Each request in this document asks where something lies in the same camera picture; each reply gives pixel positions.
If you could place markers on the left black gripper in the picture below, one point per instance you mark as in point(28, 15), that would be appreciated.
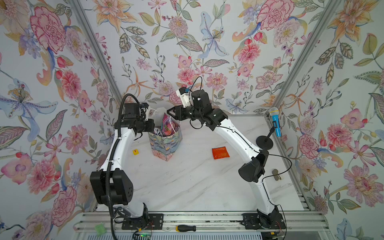
point(150, 126)

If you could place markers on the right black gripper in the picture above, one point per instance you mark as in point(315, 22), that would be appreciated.
point(179, 112)

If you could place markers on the purple snack packet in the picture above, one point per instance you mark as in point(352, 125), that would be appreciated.
point(158, 132)
point(169, 126)

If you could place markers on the floral paper gift bag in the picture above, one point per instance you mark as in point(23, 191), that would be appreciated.
point(163, 147)

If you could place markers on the small red sachet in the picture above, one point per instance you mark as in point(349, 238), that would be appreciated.
point(220, 153)

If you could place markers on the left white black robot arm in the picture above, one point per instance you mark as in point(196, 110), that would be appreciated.
point(111, 185)

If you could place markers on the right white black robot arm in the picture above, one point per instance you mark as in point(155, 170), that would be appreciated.
point(254, 158)

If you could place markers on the black microphone stand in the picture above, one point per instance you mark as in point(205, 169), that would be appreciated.
point(265, 142)

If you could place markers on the blue toy microphone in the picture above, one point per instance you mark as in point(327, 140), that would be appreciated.
point(274, 114)

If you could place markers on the black yellow screwdriver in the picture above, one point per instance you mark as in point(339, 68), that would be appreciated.
point(188, 228)

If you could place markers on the small grey metal clip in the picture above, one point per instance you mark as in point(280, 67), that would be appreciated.
point(276, 175)

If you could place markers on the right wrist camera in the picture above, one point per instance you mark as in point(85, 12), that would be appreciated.
point(184, 95)

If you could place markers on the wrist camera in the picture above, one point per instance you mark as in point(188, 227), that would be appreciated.
point(184, 95)
point(144, 110)

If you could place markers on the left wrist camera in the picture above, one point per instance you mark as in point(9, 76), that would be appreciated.
point(144, 110)

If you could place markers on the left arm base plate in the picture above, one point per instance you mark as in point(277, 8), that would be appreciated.
point(147, 221)

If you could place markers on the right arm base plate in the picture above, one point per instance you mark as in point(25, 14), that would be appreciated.
point(254, 221)

